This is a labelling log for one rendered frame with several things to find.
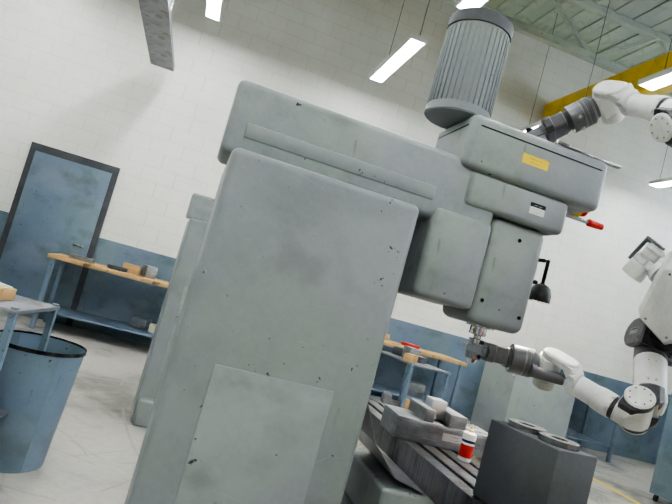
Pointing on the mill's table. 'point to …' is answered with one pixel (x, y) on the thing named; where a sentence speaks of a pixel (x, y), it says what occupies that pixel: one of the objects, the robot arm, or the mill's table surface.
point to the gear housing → (516, 204)
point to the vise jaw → (454, 419)
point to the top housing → (526, 162)
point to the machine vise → (427, 427)
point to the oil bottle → (467, 445)
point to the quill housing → (503, 278)
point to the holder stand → (532, 467)
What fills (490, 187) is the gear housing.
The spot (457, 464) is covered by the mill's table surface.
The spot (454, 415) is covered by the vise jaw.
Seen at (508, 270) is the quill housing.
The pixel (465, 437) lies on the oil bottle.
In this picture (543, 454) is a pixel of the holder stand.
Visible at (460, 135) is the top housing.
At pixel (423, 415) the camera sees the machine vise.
